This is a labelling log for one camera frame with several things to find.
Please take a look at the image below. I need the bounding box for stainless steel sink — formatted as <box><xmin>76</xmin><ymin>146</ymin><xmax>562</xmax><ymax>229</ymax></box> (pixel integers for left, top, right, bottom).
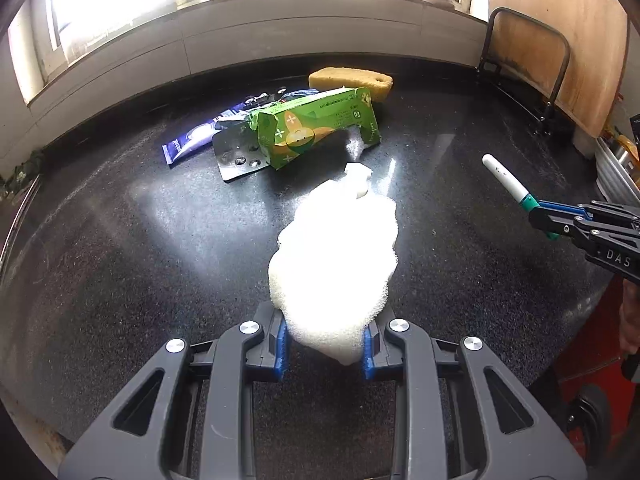
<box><xmin>1</xmin><ymin>174</ymin><xmax>41</xmax><ymax>273</ymax></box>

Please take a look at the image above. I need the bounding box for dark green rag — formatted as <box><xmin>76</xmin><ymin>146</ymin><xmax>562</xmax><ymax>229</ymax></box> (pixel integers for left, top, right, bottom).
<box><xmin>1</xmin><ymin>150</ymin><xmax>44</xmax><ymax>195</ymax></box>

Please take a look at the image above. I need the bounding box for white foam packing piece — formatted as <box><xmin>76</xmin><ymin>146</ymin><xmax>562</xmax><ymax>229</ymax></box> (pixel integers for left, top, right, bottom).
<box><xmin>268</xmin><ymin>162</ymin><xmax>399</xmax><ymax>365</ymax></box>

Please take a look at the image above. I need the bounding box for blue snack wrapper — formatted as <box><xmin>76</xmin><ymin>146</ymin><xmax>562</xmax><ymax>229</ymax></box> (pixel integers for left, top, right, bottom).
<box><xmin>162</xmin><ymin>87</ymin><xmax>318</xmax><ymax>167</ymax></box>

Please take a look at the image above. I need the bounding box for wooden board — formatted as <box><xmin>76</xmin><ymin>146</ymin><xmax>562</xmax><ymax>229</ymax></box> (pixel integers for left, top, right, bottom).
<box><xmin>489</xmin><ymin>0</ymin><xmax>628</xmax><ymax>138</ymax></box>

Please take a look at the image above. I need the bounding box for yellow sponge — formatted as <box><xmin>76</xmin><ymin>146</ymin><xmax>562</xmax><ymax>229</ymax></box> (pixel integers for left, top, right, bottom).
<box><xmin>308</xmin><ymin>67</ymin><xmax>394</xmax><ymax>103</ymax></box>

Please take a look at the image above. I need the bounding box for green carton box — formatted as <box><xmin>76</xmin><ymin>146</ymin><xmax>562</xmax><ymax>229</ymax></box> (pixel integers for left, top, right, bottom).
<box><xmin>248</xmin><ymin>87</ymin><xmax>381</xmax><ymax>169</ymax></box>

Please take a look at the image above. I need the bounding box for black metal rack frame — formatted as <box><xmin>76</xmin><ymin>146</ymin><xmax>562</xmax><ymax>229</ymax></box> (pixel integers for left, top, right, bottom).
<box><xmin>476</xmin><ymin>6</ymin><xmax>572</xmax><ymax>136</ymax></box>

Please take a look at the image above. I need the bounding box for white green marker pen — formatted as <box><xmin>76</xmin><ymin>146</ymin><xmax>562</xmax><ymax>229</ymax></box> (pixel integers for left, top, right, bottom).
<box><xmin>482</xmin><ymin>154</ymin><xmax>561</xmax><ymax>212</ymax></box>

